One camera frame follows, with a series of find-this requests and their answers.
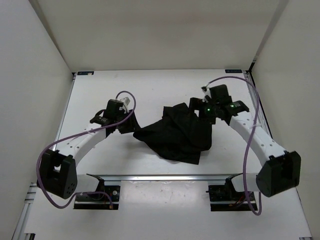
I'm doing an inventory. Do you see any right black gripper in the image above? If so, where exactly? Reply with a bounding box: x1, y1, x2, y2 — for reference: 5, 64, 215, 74
183, 97, 220, 125

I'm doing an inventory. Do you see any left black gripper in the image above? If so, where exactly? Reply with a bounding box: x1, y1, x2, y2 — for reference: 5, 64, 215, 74
114, 109, 141, 134

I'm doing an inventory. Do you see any black pleated skirt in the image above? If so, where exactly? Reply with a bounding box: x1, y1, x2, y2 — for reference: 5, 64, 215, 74
133, 103, 212, 165

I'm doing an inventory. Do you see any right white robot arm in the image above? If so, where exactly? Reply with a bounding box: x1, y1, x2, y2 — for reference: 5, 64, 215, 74
189, 97, 301, 200

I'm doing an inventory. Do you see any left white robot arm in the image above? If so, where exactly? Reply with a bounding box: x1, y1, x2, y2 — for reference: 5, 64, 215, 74
39, 97, 138, 200

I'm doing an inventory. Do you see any right blue corner label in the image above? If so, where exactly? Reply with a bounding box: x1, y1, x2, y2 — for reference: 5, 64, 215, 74
225, 69, 243, 74

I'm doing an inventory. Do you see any blue corner label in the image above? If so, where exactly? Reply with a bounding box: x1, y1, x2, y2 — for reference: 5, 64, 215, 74
77, 71, 95, 76
225, 69, 243, 74

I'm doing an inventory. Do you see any left blue corner label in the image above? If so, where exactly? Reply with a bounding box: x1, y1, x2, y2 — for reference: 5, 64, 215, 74
77, 71, 95, 76

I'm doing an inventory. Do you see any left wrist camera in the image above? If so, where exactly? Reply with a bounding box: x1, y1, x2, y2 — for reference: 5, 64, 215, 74
119, 97, 130, 114

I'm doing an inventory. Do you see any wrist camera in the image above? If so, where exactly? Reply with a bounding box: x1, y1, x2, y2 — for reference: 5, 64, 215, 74
119, 97, 130, 114
201, 84, 231, 104

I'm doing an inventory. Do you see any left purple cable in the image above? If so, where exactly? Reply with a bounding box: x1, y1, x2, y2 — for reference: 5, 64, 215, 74
36, 90, 137, 209

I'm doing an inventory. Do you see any purple cable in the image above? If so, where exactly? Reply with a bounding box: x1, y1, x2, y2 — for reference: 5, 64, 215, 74
201, 76, 263, 216
36, 90, 137, 209

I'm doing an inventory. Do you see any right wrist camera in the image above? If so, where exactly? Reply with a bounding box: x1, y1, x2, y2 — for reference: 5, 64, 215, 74
201, 84, 231, 104

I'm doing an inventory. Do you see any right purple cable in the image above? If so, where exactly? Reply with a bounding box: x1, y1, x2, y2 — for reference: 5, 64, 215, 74
201, 76, 263, 216

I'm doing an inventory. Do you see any front aluminium rail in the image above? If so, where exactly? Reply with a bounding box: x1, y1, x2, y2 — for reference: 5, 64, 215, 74
97, 174, 232, 182

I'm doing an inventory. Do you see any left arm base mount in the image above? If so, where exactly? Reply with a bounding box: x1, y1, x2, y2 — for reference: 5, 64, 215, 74
73, 175, 121, 210

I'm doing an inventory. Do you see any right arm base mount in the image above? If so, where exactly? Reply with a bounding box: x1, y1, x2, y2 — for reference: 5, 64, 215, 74
206, 177, 251, 212

